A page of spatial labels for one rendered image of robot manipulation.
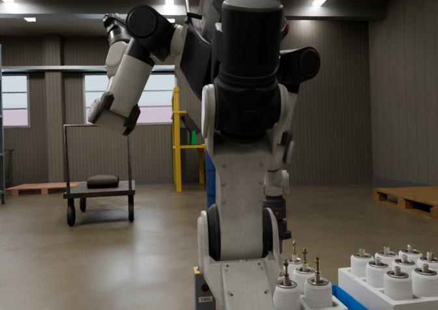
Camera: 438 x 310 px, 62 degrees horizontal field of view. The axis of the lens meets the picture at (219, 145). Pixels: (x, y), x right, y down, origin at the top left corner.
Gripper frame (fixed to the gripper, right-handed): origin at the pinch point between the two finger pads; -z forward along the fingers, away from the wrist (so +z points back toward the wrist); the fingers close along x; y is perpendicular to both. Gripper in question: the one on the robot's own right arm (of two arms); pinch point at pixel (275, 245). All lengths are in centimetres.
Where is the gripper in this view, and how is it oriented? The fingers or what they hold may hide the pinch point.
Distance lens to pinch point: 148.0
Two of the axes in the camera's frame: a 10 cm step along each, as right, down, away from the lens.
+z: -0.3, -10.0, 0.0
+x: 9.3, -0.3, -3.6
